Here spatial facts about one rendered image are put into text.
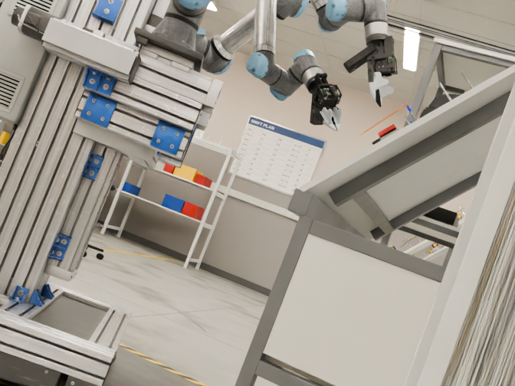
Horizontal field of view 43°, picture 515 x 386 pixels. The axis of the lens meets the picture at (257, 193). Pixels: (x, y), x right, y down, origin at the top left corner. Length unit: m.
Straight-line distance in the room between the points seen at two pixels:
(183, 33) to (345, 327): 1.03
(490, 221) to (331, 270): 0.78
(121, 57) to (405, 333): 1.10
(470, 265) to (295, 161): 8.79
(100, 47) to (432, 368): 1.36
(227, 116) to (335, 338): 8.57
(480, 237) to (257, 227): 8.77
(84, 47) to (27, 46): 0.35
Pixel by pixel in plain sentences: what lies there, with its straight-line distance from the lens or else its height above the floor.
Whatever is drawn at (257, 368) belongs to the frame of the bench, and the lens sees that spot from 1.81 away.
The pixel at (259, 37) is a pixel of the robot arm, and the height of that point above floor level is 1.34.
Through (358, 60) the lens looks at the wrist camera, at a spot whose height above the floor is 1.34.
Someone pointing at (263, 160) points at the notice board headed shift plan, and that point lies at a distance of 9.87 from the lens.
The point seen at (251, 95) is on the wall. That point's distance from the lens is 10.19.
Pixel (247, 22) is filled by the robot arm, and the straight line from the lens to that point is 2.65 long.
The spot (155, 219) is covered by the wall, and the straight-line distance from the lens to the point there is 10.22.
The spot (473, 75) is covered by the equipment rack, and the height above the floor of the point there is 1.83.
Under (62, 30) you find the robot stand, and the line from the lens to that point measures 2.04.
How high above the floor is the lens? 0.69
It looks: 4 degrees up
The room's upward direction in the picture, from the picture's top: 21 degrees clockwise
